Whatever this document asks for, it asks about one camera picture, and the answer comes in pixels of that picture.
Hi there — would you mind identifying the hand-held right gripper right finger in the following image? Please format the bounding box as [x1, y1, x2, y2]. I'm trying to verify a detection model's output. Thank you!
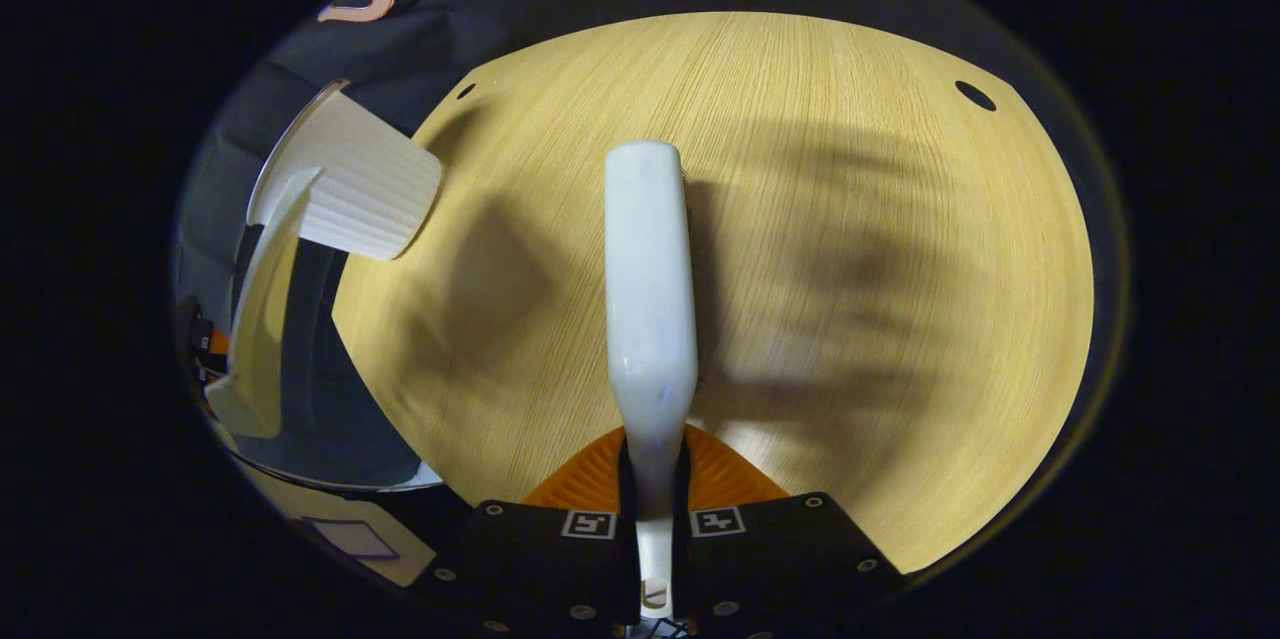
[672, 424, 908, 639]

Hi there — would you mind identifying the white ribbed garbage bin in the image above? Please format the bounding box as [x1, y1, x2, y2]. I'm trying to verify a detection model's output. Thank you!
[247, 79, 443, 262]

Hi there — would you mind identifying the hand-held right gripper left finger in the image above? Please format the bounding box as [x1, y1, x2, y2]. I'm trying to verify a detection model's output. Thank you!
[428, 424, 643, 639]

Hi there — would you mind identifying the white dustpan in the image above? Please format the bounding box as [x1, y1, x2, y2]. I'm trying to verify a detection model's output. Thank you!
[205, 167, 326, 440]

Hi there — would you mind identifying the small white broom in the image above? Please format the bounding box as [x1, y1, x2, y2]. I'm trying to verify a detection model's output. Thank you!
[603, 141, 699, 620]

